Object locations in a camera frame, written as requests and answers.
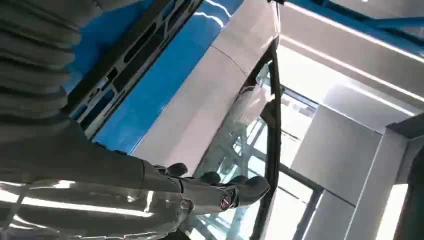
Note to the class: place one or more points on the glossy blue panel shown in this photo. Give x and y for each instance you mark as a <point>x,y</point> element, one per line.
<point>165,79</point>

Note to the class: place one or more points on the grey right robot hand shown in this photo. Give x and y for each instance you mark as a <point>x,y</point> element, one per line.
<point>82,185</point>

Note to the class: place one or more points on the black slotted rail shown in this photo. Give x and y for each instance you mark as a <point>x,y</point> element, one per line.
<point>132,56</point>

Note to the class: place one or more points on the black curved window frame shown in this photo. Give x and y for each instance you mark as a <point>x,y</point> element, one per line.
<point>274,139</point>

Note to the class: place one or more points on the ribbed grey right arm sleeve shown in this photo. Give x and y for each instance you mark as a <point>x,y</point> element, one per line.
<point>33,56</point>

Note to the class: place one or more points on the blue overhead beam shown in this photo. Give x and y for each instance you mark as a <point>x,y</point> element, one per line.
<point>371,24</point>

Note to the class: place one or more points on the clear plastic wrap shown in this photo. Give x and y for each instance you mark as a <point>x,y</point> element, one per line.
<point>251,101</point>

